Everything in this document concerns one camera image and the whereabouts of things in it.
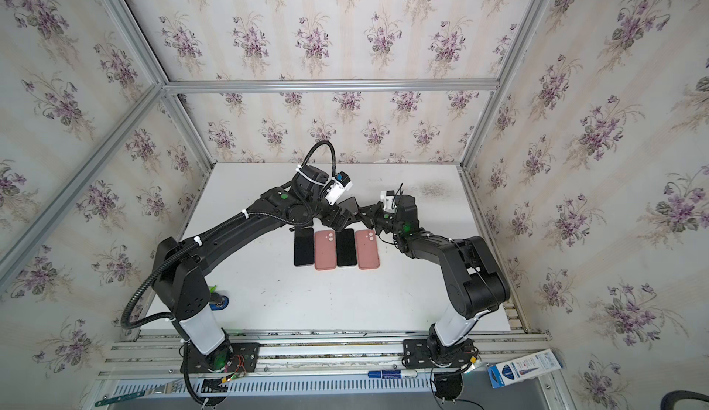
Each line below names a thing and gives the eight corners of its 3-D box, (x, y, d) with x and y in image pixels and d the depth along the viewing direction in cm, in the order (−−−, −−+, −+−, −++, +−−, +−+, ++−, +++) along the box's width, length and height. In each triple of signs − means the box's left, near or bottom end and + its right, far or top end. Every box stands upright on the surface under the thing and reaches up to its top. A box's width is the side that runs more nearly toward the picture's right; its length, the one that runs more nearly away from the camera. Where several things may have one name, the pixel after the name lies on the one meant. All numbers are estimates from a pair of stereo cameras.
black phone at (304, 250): (294, 266, 93) (293, 263, 91) (295, 231, 102) (294, 228, 100) (314, 263, 93) (314, 260, 92) (313, 229, 102) (312, 226, 100)
